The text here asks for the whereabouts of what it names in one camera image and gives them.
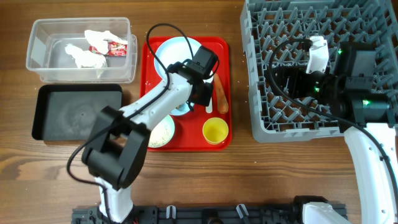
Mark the white plastic spoon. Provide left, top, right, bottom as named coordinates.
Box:
left=205, top=99, right=213, bottom=114

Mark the light blue bowl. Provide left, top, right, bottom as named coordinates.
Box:
left=169, top=102, right=195, bottom=116

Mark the orange carrot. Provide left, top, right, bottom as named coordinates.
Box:
left=213, top=73, right=229, bottom=114

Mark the yellow cup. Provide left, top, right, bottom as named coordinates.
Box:
left=202, top=117, right=229, bottom=145

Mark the light blue plate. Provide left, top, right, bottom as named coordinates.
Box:
left=155, top=37, right=201, bottom=67

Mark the white rice pile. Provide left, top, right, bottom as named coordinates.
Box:
left=148, top=121, right=172, bottom=147

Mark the light green bowl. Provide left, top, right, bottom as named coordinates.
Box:
left=147, top=114, right=176, bottom=148

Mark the red snack wrapper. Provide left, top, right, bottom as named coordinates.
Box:
left=89, top=41, right=127, bottom=57

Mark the white tissue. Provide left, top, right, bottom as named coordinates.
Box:
left=84, top=30, right=128, bottom=54
left=65, top=44, right=108, bottom=68

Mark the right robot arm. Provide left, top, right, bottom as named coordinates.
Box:
left=267, top=36, right=397, bottom=223

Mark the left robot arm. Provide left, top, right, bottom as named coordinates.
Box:
left=81, top=46, right=220, bottom=223

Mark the grey dishwasher rack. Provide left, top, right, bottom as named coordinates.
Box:
left=240, top=0, right=397, bottom=142

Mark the black waste tray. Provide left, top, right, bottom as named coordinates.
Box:
left=32, top=84, right=123, bottom=141

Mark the clear plastic waste bin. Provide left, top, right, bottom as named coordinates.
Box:
left=25, top=17, right=137, bottom=83

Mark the red serving tray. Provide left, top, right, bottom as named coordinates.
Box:
left=140, top=36, right=232, bottom=152

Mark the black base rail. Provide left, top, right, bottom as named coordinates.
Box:
left=71, top=203, right=348, bottom=224

